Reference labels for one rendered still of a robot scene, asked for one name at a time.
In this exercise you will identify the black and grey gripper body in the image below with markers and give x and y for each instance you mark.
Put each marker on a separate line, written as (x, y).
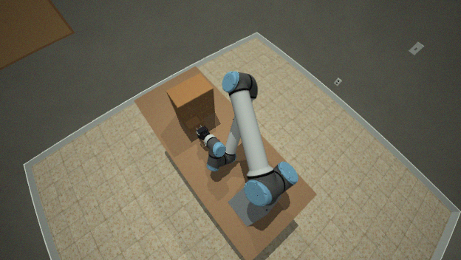
(203, 131)

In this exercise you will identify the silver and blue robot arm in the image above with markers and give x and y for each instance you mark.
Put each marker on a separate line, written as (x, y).
(262, 187)

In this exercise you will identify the brown chest of drawers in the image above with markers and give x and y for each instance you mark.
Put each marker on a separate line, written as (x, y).
(187, 91)

